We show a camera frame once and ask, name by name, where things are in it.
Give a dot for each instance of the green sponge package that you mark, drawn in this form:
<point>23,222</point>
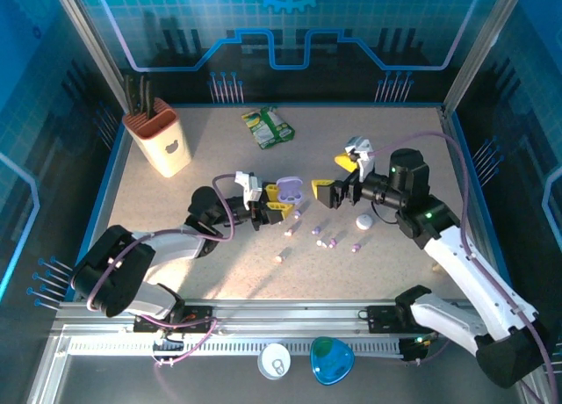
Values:
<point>268,127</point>

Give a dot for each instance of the cream knife block orange top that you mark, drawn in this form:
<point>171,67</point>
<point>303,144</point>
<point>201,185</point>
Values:
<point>167,149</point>

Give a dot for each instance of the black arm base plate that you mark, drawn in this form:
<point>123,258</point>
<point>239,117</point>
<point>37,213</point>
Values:
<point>199,312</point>
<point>382,318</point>

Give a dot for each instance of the aluminium frame post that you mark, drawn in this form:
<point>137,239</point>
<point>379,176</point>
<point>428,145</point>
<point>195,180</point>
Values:
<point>90,44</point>
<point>485,44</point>

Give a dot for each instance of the white earbud charging case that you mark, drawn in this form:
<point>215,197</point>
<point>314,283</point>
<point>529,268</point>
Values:
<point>364,222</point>

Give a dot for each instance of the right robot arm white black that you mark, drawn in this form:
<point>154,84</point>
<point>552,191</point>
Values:
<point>474,281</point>

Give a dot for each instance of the blue-lidded triangular container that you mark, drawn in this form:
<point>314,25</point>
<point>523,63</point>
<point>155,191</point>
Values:
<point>331,360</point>

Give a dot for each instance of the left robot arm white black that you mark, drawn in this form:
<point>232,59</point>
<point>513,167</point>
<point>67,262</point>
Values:
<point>175,246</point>

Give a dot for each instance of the aluminium table side rail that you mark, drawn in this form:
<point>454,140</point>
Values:
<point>448,125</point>
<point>108,189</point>

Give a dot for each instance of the purple earbud charging case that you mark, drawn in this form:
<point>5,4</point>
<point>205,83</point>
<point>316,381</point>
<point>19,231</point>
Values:
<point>290,191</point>

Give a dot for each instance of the white round lid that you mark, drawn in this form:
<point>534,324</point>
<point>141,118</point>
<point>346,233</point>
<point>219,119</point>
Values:
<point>275,361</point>

